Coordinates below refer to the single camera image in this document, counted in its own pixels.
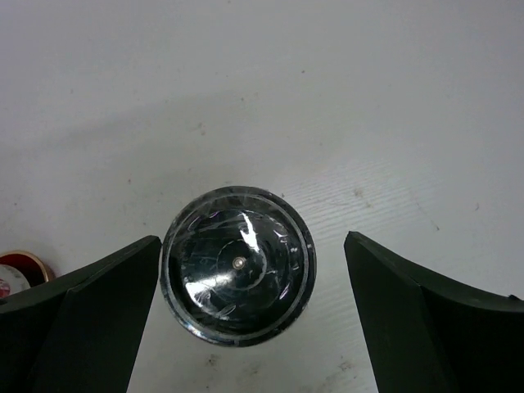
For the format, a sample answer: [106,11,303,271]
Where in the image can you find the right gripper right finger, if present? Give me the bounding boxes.
[344,232,523,392]

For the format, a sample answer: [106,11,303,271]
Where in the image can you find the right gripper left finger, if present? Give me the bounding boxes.
[1,236,160,392]

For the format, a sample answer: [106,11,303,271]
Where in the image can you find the silver lid white shaker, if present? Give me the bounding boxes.
[160,186,317,347]

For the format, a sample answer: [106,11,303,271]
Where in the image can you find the red rectangular tray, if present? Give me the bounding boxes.
[1,251,56,287]

